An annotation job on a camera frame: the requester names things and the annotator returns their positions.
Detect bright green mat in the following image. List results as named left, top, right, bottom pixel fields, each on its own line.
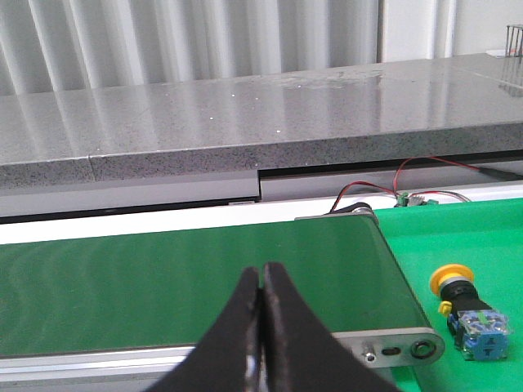
left=376, top=198, right=522, bottom=391

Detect white curtain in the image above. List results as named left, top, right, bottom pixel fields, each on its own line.
left=1, top=1, right=379, bottom=96

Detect red and black wires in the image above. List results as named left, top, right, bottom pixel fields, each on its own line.
left=329, top=156, right=523, bottom=213

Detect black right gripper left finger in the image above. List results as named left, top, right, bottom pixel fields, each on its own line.
left=147, top=267, right=261, bottom=391

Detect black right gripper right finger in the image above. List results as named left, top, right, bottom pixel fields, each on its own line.
left=263, top=262, right=398, bottom=391

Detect green conveyor belt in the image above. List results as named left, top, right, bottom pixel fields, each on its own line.
left=1, top=216, right=428, bottom=356

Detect aluminium conveyor frame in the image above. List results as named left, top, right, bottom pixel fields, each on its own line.
left=1, top=207, right=445, bottom=391

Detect green terminal circuit board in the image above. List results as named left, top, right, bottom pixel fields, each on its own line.
left=395, top=193, right=439, bottom=207

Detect grey stone countertop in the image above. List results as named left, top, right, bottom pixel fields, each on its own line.
left=1, top=54, right=522, bottom=189

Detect yellow emergency push button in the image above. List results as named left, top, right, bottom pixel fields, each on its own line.
left=429, top=264, right=511, bottom=361

